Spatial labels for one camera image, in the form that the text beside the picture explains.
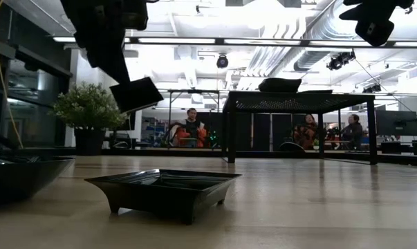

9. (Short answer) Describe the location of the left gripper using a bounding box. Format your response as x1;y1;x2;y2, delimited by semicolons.
61;0;131;86

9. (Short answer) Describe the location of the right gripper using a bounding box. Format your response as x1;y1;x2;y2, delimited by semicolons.
338;0;415;48

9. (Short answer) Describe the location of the small square black plate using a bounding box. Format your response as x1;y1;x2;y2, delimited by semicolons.
109;76;165;114
84;168;243;225

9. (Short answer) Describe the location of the wavy square black plate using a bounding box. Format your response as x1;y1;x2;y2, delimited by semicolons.
258;77;303;93

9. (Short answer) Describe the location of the black ceiling spotlight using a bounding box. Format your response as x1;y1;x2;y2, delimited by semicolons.
325;50;357;72
216;54;230;69

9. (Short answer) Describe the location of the green potted plant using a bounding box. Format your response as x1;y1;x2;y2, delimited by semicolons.
48;82;128;156

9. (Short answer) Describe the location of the person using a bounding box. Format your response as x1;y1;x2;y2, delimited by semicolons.
293;113;319;150
168;107;209;149
339;113;364;150

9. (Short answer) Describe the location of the black perforated metal shelf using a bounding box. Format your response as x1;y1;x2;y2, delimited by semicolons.
222;90;378;165

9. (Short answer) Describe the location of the black computer monitor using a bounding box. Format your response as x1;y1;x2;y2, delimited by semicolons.
376;109;417;138

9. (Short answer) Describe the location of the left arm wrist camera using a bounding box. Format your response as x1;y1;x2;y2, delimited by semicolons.
122;0;149;31

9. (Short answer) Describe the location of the black aluminium table frame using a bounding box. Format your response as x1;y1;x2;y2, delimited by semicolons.
0;147;417;167

